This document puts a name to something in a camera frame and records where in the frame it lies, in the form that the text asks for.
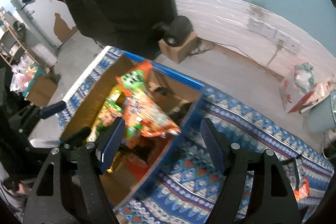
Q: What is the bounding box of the orange green snack bag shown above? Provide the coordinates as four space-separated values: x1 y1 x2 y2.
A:
116 60 181 139

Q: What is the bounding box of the green nut snack packet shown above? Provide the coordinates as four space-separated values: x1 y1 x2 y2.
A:
86 84 126 142

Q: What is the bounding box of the blue patterned tablecloth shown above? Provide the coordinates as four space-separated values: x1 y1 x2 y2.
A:
58 47 334 223

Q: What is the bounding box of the black grey snack bag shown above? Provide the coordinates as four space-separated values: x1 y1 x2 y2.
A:
282 158 303 190

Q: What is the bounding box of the blue cardboard box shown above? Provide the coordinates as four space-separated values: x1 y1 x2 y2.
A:
60 51 204 209

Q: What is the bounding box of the red orange snack packet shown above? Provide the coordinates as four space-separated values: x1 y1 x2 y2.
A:
293 177 310 201

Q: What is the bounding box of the white red paper bag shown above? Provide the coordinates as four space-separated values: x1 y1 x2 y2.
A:
279 62 315 113

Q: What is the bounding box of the light blue trash bin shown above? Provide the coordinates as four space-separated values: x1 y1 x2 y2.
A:
307 89 335 134

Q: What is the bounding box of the small cardboard box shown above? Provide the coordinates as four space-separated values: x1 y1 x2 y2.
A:
158 32 198 64

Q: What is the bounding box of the black round speaker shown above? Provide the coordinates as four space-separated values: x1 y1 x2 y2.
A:
151 15 194 47

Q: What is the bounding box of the grey charger cable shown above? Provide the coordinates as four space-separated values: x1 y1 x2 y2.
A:
192 40 287 75

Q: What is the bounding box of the white wall socket strip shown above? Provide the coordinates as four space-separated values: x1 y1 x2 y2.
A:
247 18 301 54

